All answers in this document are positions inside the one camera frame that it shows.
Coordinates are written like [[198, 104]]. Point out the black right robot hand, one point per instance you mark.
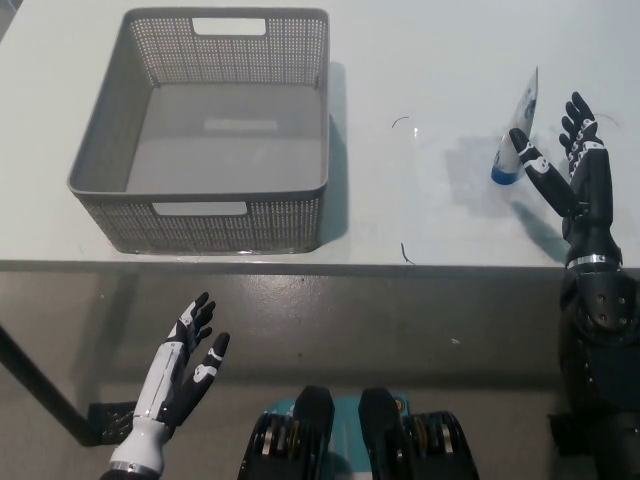
[[595, 185]]

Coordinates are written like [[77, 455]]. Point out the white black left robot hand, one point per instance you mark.
[[167, 370]]

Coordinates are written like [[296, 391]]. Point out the white shampoo tube blue cap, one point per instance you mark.
[[506, 162]]

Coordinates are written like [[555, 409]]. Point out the black table leg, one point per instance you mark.
[[40, 380]]

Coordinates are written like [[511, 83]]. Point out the gray perforated plastic basket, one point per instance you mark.
[[225, 145]]

